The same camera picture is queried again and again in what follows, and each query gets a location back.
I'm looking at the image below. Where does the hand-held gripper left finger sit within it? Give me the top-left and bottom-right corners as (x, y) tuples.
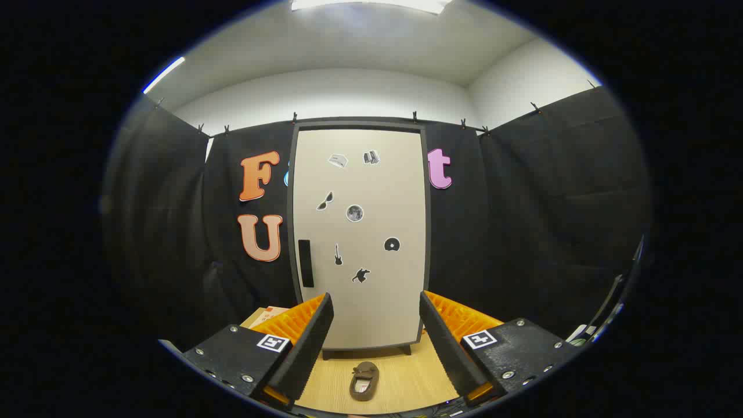
(183, 292), (336, 410)

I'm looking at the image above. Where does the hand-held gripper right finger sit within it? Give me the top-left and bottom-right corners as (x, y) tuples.
(419, 290), (581, 407)

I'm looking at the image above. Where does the brown fuzzy shoe with bow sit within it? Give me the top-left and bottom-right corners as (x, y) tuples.
(349, 361), (380, 402)

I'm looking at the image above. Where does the dark grey shoe cabinet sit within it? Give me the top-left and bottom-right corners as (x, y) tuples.
(287, 120), (431, 361)

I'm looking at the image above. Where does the beige cover book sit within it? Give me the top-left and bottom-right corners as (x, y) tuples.
(241, 306), (289, 330)

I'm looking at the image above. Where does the black backdrop cloth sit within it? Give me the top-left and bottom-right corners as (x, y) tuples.
(102, 86), (651, 349)

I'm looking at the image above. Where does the row of black cloth clips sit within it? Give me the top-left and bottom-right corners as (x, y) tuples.
(154, 80), (598, 137)

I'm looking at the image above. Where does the double tube ceiling light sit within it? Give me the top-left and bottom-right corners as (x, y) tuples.
(143, 56), (186, 95)

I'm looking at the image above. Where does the long ceiling light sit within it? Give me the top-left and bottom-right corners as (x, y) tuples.
(290, 0), (453, 15)

